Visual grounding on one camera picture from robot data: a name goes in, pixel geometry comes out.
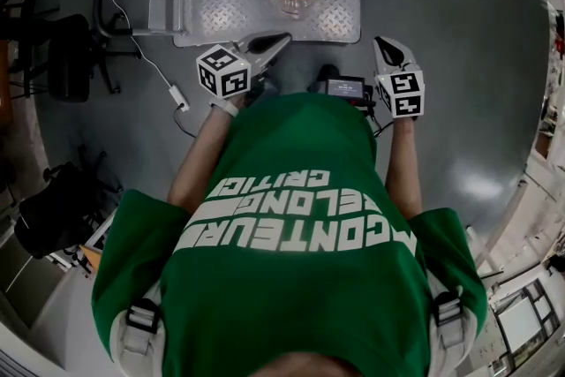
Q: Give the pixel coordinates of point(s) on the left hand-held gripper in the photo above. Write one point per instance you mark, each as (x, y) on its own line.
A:
(225, 75)

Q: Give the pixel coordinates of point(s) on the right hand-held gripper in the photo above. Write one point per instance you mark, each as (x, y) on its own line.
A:
(404, 92)

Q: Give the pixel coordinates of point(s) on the person's left forearm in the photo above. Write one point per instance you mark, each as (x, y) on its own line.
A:
(196, 168)

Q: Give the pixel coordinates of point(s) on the person's right forearm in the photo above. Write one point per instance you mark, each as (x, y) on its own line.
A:
(404, 172)

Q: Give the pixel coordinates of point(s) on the black chest-mounted monitor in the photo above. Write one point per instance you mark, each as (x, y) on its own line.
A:
(346, 86)

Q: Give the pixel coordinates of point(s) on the person's right black shoe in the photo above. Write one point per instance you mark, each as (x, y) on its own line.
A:
(329, 71)

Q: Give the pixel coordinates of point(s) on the white power strip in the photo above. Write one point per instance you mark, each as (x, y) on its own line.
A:
(179, 98)

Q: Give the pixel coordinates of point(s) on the white shelving rack with goods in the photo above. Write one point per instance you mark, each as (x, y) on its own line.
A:
(554, 57)

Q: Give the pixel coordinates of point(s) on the black office chair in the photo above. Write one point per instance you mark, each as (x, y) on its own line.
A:
(70, 57)
(53, 212)

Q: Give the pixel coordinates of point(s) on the person's green printed t-shirt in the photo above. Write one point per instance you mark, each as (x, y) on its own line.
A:
(291, 278)

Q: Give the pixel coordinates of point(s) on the light wooden table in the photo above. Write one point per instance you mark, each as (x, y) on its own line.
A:
(92, 260)

